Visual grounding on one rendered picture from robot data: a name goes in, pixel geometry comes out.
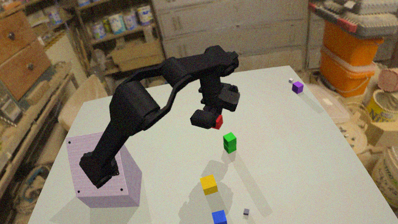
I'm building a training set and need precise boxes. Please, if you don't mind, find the blue block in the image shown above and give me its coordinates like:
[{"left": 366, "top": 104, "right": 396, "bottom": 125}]
[{"left": 212, "top": 210, "right": 227, "bottom": 224}]

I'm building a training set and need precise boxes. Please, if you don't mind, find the yellow block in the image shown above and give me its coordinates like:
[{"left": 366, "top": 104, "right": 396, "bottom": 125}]
[{"left": 200, "top": 174, "right": 218, "bottom": 195}]

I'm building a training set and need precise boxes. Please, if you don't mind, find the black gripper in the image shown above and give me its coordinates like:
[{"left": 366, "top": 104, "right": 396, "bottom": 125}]
[{"left": 190, "top": 83, "right": 232, "bottom": 129}]

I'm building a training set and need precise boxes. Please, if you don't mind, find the purple cube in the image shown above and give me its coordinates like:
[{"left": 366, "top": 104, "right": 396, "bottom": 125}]
[{"left": 292, "top": 81, "right": 304, "bottom": 94}]

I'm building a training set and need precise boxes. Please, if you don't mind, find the red block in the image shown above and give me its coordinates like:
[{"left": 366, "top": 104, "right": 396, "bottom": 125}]
[{"left": 212, "top": 115, "right": 223, "bottom": 130}]

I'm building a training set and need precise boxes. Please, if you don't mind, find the green block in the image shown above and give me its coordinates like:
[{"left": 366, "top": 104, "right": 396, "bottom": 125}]
[
  {"left": 223, "top": 143, "right": 236, "bottom": 154},
  {"left": 223, "top": 132, "right": 237, "bottom": 148}
]

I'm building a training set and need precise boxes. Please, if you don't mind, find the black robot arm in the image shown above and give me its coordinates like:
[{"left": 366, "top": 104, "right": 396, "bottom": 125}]
[{"left": 79, "top": 45, "right": 240, "bottom": 189}]

